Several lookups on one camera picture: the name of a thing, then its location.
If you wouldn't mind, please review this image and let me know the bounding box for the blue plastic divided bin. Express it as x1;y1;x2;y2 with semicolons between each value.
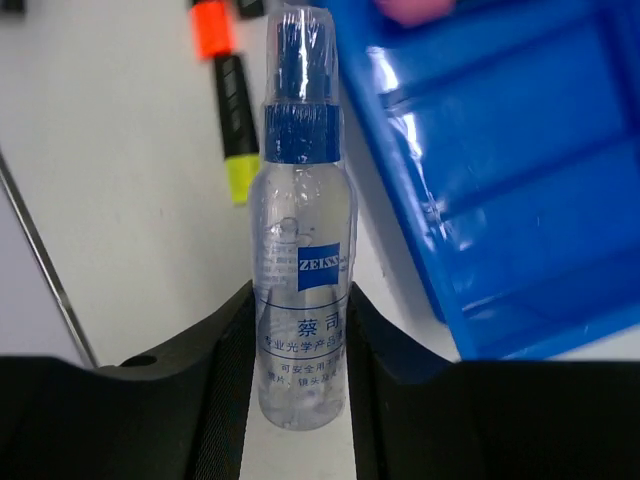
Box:
327;1;639;359

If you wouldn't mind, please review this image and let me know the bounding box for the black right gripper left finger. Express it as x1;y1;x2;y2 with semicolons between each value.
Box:
1;285;255;479

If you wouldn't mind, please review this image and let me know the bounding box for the clear spray bottle blue cap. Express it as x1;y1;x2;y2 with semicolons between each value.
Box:
249;5;357;431

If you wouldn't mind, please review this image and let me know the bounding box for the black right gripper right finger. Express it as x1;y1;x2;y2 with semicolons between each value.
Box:
346;287;639;479

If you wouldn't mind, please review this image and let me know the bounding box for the pink cap black highlighter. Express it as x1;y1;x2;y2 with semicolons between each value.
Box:
235;0;267;20

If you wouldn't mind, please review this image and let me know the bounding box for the pink marker set tube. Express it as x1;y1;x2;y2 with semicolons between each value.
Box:
374;0;456;27

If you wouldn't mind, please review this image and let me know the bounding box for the orange cap black highlighter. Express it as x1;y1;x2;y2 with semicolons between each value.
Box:
189;0;234;61

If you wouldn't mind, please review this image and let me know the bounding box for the yellow cap black highlighter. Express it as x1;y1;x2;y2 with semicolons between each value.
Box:
212;54;260;205

